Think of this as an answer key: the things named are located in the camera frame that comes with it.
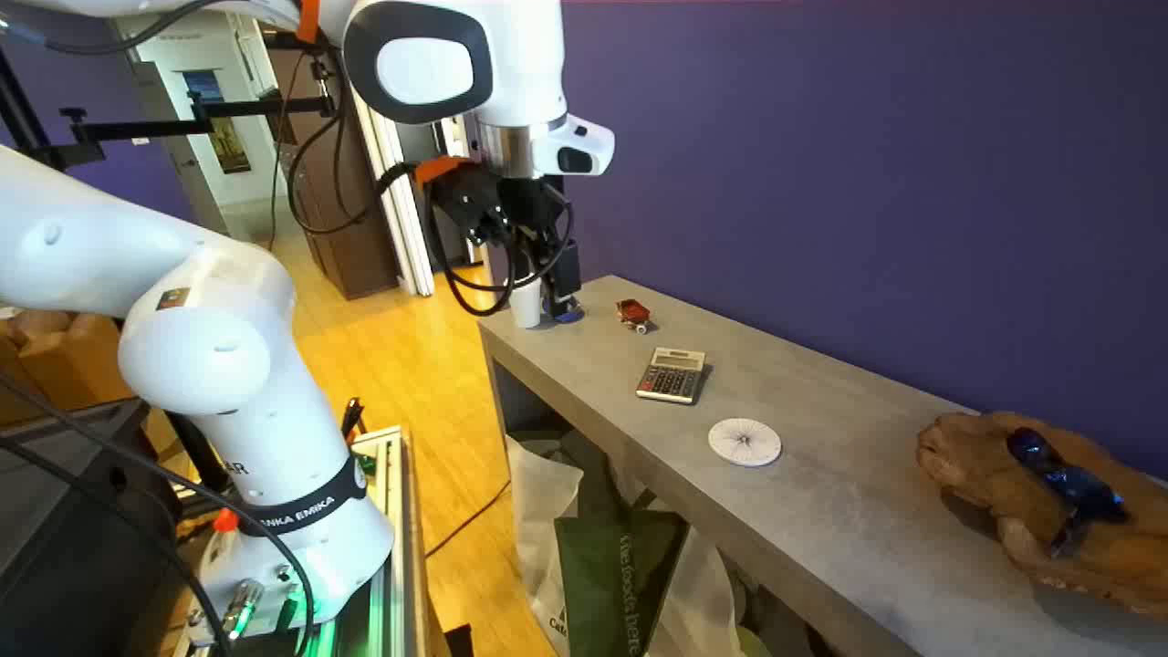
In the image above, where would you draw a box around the grey calculator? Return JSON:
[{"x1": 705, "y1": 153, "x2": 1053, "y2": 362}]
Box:
[{"x1": 635, "y1": 347, "x2": 707, "y2": 405}]

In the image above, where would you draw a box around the white paper cup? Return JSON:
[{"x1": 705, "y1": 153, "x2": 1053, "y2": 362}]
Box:
[{"x1": 508, "y1": 277, "x2": 545, "y2": 330}]

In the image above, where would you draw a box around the brown wooden cabinet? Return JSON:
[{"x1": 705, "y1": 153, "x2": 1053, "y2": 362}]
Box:
[{"x1": 263, "y1": 35, "x2": 401, "y2": 301}]

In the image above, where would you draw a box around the white plastic bag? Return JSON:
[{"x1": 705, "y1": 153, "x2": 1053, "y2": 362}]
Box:
[{"x1": 505, "y1": 433, "x2": 587, "y2": 657}]

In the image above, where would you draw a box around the framed picture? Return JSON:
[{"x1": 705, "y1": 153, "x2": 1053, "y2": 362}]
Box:
[{"x1": 181, "y1": 70, "x2": 253, "y2": 175}]

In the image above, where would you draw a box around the white round coaster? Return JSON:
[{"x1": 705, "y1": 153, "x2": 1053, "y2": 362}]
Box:
[{"x1": 707, "y1": 417, "x2": 784, "y2": 469}]

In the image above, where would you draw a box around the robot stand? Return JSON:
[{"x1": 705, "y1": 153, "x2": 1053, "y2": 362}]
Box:
[{"x1": 172, "y1": 424, "x2": 432, "y2": 657}]

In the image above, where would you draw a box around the green shopping bag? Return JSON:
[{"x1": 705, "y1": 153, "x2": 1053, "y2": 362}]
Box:
[{"x1": 553, "y1": 491, "x2": 692, "y2": 657}]

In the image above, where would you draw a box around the black stand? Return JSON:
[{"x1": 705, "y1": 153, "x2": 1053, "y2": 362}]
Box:
[{"x1": 0, "y1": 46, "x2": 339, "y2": 174}]

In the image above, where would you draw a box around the cardboard box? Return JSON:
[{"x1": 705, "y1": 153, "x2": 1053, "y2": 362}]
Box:
[{"x1": 0, "y1": 308, "x2": 140, "y2": 430}]

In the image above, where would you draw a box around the wooden bowl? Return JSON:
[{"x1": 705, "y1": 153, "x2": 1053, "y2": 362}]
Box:
[{"x1": 916, "y1": 410, "x2": 1168, "y2": 623}]

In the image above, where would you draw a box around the black case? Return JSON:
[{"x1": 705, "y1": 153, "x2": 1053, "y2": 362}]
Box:
[{"x1": 0, "y1": 399, "x2": 188, "y2": 657}]

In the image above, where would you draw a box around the black cable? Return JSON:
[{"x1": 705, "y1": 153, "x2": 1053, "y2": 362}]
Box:
[{"x1": 423, "y1": 478, "x2": 513, "y2": 560}]

